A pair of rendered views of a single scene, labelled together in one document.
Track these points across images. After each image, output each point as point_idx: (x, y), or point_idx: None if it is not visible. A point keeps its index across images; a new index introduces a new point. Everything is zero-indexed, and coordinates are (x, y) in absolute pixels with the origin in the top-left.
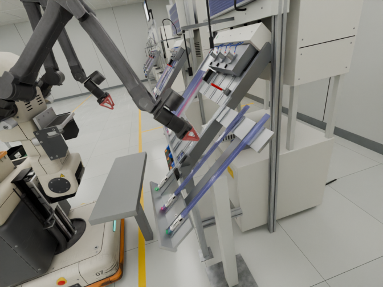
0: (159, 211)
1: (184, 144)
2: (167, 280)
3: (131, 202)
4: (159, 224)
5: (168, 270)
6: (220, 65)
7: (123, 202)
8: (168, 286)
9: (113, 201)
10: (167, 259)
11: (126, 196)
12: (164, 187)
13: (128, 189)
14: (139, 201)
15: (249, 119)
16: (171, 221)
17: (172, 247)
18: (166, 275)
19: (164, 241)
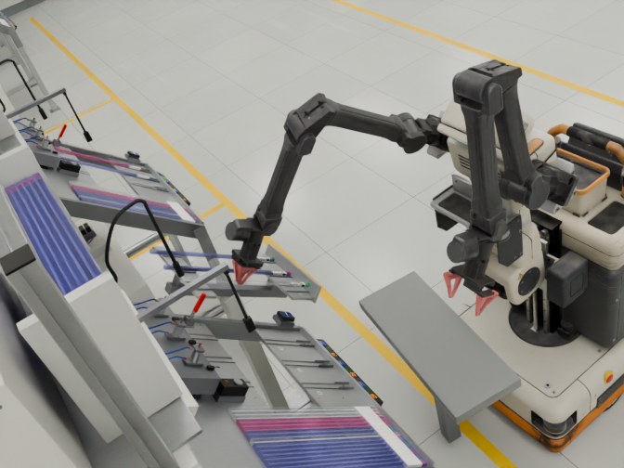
0: (288, 266)
1: (296, 350)
2: (377, 393)
3: (373, 306)
4: (279, 255)
5: (383, 404)
6: (185, 334)
7: (386, 303)
8: (370, 388)
9: (404, 298)
10: (393, 415)
11: (389, 310)
12: (299, 289)
13: (398, 321)
14: (370, 319)
15: (167, 262)
16: (273, 265)
17: (265, 253)
18: (382, 397)
19: (269, 250)
